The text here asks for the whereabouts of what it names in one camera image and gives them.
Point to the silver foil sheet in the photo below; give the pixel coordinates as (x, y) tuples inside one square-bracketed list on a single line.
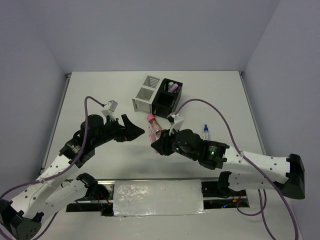
[(158, 198)]

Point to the white slatted pen holder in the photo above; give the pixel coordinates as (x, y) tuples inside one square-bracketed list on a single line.
[(143, 100)]

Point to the pink highlighter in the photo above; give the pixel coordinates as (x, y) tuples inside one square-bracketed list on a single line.
[(151, 135)]

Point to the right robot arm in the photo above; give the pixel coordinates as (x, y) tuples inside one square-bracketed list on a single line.
[(240, 170)]

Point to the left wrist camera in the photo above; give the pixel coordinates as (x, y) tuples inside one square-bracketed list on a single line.
[(109, 109)]

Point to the clear blue-capped spray bottle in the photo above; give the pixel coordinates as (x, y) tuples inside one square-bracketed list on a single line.
[(206, 133)]

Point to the green highlighter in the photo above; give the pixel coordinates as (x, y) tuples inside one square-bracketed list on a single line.
[(170, 84)]

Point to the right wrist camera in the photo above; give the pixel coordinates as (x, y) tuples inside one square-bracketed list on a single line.
[(176, 121)]

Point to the pink-capped marker tube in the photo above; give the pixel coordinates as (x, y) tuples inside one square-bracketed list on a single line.
[(154, 125)]

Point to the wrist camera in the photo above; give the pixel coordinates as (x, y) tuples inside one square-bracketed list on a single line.
[(109, 109), (176, 121)]

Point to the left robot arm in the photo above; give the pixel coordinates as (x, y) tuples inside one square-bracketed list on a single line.
[(24, 214)]

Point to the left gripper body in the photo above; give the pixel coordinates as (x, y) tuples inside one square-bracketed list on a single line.
[(112, 131)]

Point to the purple highlighter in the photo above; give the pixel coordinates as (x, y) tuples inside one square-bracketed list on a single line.
[(173, 88)]

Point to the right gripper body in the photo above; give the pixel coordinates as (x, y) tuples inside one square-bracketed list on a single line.
[(171, 145)]

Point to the black slatted pen holder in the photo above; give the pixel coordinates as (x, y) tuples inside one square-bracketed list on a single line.
[(166, 102)]

